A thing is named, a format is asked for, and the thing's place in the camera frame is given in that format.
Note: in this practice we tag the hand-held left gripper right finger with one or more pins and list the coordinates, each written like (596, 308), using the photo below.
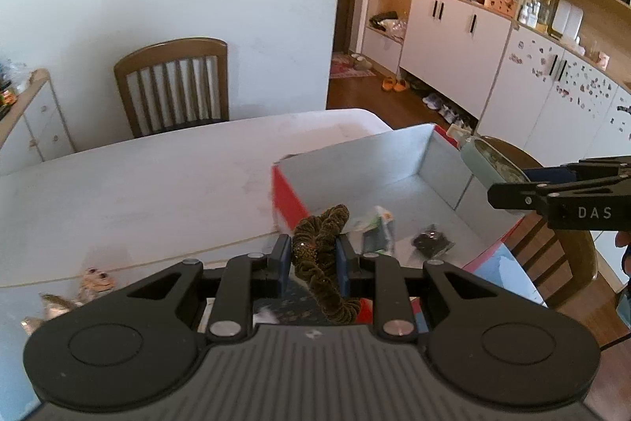
(343, 265)

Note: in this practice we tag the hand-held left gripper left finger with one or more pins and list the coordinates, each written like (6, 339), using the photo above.
(280, 263)

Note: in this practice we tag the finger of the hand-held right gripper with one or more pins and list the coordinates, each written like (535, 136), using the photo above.
(601, 165)
(517, 196)

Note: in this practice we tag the olive green scrunchie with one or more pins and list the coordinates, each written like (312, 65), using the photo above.
(315, 253)

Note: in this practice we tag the mint green case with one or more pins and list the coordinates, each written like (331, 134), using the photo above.
(488, 162)

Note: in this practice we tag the red and white cardboard box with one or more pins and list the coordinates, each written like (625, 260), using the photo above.
(394, 174)

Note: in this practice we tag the person's right hand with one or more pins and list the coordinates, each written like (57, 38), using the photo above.
(622, 239)

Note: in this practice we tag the dark patterned cloth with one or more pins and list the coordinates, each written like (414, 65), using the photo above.
(296, 307)

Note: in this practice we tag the wooden curved-back chair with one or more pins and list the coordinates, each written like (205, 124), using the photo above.
(577, 263)

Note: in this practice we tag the green and white packet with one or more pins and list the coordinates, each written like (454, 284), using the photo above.
(377, 226)

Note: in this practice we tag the white cabinet with stickers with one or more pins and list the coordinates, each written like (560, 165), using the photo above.
(552, 105)

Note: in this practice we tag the blue and white paper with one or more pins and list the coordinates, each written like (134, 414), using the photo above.
(512, 275)

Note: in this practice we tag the small black packet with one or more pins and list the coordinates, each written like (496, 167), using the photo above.
(433, 241)

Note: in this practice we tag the white rounded container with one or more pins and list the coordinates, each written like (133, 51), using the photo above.
(567, 19)

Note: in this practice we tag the orange slippers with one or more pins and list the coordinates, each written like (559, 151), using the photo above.
(394, 84)

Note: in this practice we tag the white shoe cabinet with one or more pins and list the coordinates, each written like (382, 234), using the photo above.
(453, 41)

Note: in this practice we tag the glass jar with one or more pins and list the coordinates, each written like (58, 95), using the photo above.
(547, 4)

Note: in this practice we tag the small beige figurine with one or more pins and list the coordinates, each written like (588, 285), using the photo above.
(96, 280)

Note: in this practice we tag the small wooden house box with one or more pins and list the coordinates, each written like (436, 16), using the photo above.
(500, 2)

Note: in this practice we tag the patterned entry mat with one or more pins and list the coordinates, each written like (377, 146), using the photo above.
(347, 68)

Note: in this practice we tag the beige slippers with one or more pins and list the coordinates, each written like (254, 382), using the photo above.
(362, 63)

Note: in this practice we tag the wooden slat-back chair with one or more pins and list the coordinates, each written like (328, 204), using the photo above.
(172, 85)

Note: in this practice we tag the bags on entry bench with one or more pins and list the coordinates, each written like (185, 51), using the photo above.
(387, 24)

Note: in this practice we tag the white side cabinet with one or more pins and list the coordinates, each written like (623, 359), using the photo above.
(42, 120)

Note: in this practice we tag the clutter on side cabinet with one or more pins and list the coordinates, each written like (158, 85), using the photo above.
(10, 85)

